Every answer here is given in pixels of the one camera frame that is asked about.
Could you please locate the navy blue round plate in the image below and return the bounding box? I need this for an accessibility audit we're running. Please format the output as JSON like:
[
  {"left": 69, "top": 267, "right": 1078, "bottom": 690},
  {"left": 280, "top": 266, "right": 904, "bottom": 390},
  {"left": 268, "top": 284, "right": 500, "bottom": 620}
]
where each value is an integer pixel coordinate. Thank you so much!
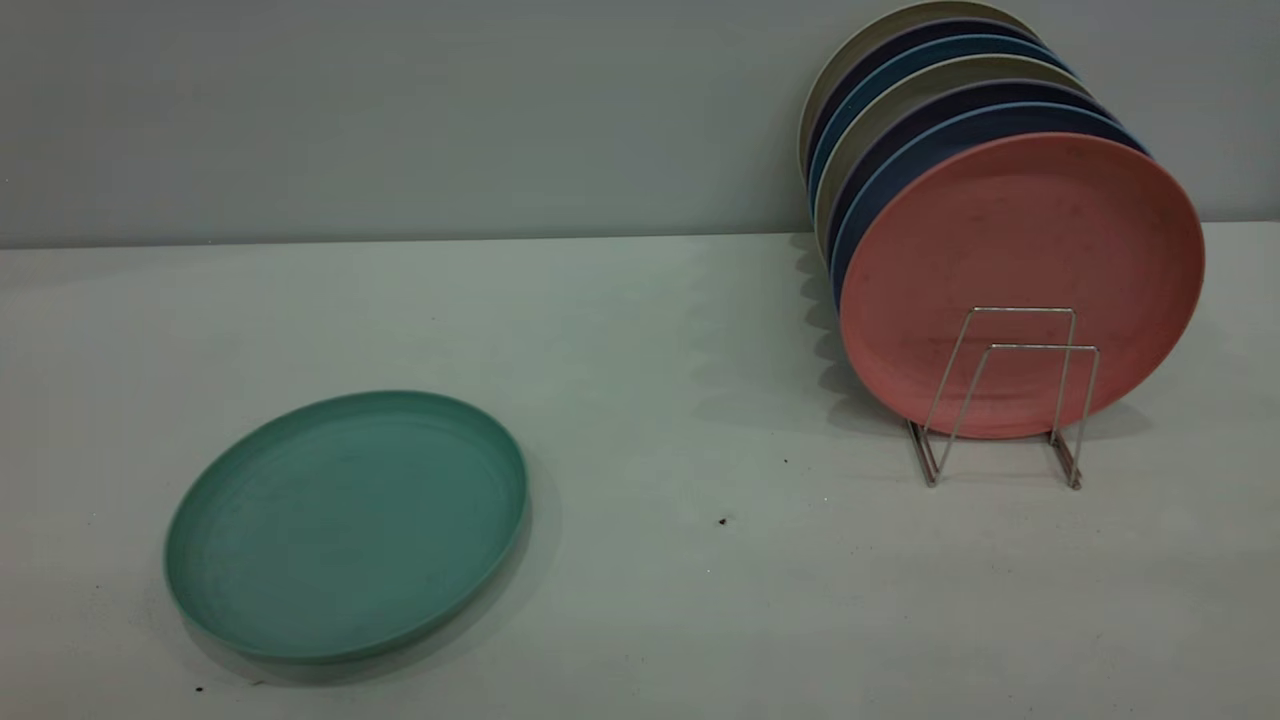
[{"left": 830, "top": 103, "right": 1153, "bottom": 306}]

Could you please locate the teal blue round plate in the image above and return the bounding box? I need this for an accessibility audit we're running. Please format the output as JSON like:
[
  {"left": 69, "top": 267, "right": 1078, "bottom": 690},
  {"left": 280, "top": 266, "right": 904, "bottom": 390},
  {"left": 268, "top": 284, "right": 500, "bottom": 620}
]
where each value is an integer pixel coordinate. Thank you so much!
[{"left": 808, "top": 35, "right": 1076, "bottom": 216}]

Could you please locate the beige round plate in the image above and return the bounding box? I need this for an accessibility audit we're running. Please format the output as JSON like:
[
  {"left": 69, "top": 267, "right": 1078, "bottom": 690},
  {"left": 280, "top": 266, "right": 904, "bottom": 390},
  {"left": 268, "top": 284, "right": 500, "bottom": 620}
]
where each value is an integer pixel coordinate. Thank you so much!
[
  {"left": 814, "top": 55, "right": 1091, "bottom": 256},
  {"left": 798, "top": 0, "right": 1041, "bottom": 181}
]

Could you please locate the dark purple round plate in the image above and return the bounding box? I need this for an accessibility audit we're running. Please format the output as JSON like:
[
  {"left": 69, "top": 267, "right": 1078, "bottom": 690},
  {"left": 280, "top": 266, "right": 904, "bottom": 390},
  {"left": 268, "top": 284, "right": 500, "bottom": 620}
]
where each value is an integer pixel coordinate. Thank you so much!
[
  {"left": 826, "top": 80, "right": 1116, "bottom": 261},
  {"left": 805, "top": 18, "right": 1046, "bottom": 171}
]

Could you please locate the pink round plate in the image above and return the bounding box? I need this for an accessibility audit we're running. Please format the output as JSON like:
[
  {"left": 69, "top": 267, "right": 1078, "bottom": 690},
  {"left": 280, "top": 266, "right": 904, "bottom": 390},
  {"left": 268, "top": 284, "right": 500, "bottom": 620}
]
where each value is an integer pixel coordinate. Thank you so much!
[{"left": 838, "top": 132, "right": 1206, "bottom": 439}]

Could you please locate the silver wire plate rack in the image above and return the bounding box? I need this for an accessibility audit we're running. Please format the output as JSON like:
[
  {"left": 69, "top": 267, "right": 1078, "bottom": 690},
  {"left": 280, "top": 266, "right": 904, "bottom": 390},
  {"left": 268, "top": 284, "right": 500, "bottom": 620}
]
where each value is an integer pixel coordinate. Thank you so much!
[{"left": 908, "top": 307, "right": 1101, "bottom": 490}]

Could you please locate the green round plate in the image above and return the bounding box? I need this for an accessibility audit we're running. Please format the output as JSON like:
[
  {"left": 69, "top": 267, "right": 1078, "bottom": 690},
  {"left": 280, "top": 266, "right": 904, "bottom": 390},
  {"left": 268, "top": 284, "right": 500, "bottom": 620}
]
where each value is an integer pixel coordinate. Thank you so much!
[{"left": 164, "top": 390, "right": 529, "bottom": 664}]

